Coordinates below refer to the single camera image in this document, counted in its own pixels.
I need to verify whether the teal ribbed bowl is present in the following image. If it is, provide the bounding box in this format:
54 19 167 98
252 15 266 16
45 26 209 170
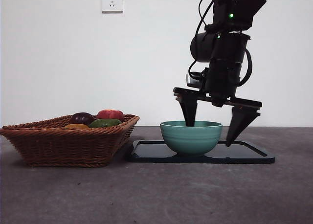
160 120 224 158

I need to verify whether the brown yellow kiwifruit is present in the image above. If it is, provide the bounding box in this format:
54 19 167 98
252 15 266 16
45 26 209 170
64 123 90 130

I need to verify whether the black rectangular tray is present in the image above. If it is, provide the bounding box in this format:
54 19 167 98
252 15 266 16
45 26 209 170
125 140 276 164

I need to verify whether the red apple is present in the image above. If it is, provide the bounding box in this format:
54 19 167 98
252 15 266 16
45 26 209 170
96 109 125 122

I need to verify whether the green fruit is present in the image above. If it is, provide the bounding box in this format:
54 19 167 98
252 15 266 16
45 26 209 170
88 119 122 129

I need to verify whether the dark purple fruit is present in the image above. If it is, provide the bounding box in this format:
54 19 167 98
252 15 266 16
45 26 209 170
69 112 95 126

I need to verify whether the brown wicker basket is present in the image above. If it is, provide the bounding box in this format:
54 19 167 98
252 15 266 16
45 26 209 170
0 114 140 168

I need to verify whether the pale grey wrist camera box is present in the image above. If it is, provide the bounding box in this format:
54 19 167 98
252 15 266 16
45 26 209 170
185 67 206 89

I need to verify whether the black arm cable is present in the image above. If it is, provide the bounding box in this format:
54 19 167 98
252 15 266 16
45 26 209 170
237 47 253 87
195 0 221 63

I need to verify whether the white wall power socket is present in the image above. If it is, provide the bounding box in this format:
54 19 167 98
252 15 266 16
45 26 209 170
101 0 124 14

